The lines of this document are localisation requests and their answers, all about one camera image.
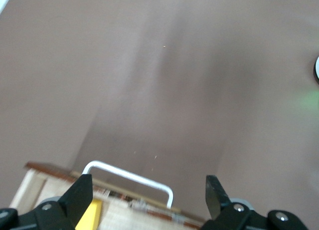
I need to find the yellow block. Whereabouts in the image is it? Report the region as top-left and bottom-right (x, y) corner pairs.
(74, 199), (104, 230)

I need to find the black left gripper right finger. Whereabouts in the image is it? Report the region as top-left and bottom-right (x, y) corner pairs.
(201, 175), (305, 230)

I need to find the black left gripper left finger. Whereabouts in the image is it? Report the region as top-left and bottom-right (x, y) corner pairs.
(0, 174), (93, 230)

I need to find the wooden drawer with white handle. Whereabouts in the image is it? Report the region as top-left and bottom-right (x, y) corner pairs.
(9, 160), (207, 230)

